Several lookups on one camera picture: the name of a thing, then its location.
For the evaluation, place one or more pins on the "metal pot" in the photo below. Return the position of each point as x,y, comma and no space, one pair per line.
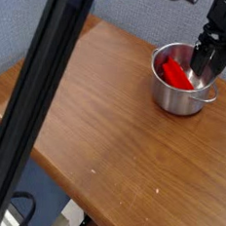
174,100

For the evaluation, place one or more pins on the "white table bracket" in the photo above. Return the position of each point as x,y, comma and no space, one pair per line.
71,215

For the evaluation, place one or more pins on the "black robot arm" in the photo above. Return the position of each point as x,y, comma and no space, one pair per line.
201,23

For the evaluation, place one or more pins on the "red star-shaped block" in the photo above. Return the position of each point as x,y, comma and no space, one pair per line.
174,75

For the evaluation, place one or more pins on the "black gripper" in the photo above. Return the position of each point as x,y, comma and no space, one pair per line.
209,51

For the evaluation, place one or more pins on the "dark vertical bar at left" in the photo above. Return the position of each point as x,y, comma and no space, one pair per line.
49,52

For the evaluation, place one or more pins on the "white box below table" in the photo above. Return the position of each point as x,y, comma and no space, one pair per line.
10,219

